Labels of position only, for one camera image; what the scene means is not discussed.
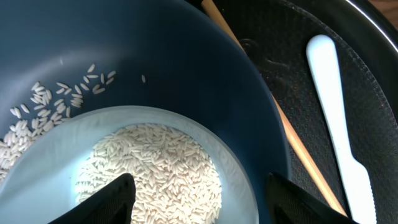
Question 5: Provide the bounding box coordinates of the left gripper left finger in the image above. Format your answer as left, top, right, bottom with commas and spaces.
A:
50, 173, 136, 224

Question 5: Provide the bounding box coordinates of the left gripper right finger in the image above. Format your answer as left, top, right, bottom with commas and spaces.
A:
266, 172, 356, 224

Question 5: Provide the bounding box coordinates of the wooden chopstick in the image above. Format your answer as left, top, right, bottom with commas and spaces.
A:
201, 0, 348, 217

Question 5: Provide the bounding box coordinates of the pile of white rice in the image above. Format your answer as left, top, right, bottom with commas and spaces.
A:
2, 73, 221, 223

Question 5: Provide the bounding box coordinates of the light blue small bowl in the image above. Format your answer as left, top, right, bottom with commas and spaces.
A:
1, 106, 259, 223

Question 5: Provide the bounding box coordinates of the dark blue bowl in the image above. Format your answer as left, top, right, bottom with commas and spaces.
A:
1, 0, 291, 223

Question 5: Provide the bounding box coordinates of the light blue plastic knife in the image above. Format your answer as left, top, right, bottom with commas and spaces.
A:
306, 35, 377, 224

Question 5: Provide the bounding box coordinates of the round black serving tray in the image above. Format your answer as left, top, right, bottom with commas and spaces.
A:
216, 1, 397, 223

